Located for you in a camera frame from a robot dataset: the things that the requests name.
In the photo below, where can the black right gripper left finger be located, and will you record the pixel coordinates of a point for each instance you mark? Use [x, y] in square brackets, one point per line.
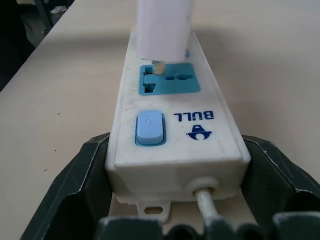
[72, 180]

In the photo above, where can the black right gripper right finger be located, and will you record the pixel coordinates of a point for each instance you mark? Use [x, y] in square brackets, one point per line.
[280, 180]

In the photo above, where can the white power strip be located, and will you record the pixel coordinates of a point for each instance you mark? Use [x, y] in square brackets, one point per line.
[172, 120]

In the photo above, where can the white charger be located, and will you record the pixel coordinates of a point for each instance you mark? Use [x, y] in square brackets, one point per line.
[163, 30]

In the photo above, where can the white shoe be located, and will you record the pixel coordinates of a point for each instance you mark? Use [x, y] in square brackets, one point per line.
[58, 9]

